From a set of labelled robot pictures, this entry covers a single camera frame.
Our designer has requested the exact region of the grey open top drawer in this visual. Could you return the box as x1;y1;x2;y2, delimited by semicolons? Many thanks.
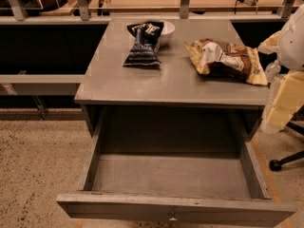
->
56;106;297;228

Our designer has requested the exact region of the white bowl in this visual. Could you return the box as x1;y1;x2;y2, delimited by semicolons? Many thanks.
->
159;21;175;47

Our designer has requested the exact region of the black office chair base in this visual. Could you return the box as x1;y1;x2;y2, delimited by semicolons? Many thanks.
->
269;122;304;171

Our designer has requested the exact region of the brown yellow chip bag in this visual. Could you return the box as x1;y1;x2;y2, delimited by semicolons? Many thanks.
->
185;39;267;86

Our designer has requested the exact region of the grey cabinet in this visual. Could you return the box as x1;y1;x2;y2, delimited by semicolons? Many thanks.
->
75;18;268;132

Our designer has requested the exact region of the blue chip bag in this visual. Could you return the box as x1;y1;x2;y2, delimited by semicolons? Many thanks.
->
123;21;164;68

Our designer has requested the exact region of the grey metal railing frame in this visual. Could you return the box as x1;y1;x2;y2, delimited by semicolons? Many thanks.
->
0;0;304;23

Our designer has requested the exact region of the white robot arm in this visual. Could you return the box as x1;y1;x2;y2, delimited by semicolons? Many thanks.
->
257;5;304;134

